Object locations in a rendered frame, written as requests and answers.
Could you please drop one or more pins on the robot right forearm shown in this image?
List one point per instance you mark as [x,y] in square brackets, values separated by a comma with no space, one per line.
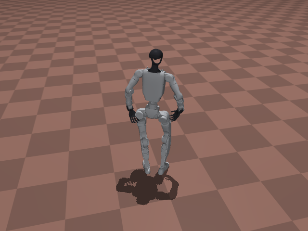
[180,104]

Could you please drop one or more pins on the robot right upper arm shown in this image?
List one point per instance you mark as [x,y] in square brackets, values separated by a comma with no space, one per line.
[173,84]

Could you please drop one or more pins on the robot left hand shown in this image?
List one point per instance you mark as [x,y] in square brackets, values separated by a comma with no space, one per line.
[132,115]

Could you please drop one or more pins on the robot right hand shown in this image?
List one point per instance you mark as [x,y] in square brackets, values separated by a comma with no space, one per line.
[176,114]

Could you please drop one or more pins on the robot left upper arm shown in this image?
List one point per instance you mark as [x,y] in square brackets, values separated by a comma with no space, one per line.
[134,80]

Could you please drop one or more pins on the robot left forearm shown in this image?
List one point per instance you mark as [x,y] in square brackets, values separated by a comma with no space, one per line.
[128,100]

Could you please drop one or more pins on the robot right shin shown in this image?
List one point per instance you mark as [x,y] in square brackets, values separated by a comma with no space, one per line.
[165,151]

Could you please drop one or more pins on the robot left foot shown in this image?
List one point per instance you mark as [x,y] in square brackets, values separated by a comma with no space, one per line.
[147,171]

